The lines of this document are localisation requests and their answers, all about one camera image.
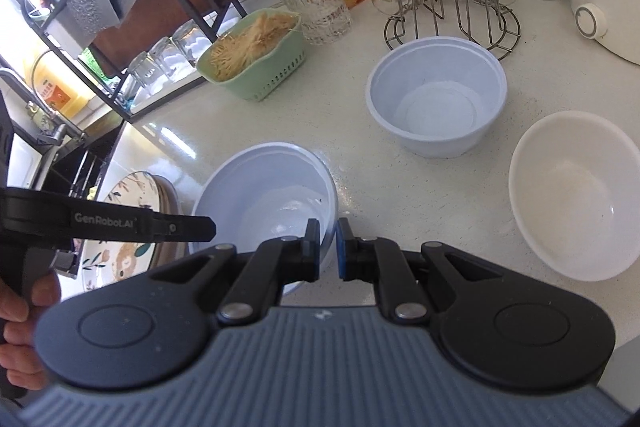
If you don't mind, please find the pile of pale thin sticks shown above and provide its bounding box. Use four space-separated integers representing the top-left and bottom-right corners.
207 13 301 82

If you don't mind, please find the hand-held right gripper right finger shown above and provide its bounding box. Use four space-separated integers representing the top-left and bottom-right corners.
336 217 505 327

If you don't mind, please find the white leaf-print plate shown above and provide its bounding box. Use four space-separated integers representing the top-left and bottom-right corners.
150 175 174 265

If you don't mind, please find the upturned drinking glass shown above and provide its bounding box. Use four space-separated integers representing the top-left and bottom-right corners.
170 19 211 65
147 37 188 80
126 52 161 100

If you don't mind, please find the person's left hand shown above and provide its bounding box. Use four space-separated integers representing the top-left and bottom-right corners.
0 271 62 392

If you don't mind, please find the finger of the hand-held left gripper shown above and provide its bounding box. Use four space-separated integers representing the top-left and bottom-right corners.
4 187 217 245

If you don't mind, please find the tall steel faucet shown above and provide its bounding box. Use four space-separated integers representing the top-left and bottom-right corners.
0 67 88 152

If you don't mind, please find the wire cup rack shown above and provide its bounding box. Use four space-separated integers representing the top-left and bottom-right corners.
372 0 522 62

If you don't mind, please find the black kitchen sink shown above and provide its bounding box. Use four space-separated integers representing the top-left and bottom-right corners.
47 127 126 198

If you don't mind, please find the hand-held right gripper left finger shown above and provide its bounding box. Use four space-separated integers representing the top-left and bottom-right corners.
149 218 321 327

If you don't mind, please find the green plastic basket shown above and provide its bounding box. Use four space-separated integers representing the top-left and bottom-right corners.
196 8 307 102

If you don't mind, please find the yellow oil bottle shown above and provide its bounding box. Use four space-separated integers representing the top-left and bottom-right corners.
30 52 96 118

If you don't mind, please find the bluish white bowl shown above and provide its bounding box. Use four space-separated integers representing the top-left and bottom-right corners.
365 37 508 158
190 142 340 300

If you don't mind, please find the floral dark-rimmed plate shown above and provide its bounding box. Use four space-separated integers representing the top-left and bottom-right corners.
80 172 168 290

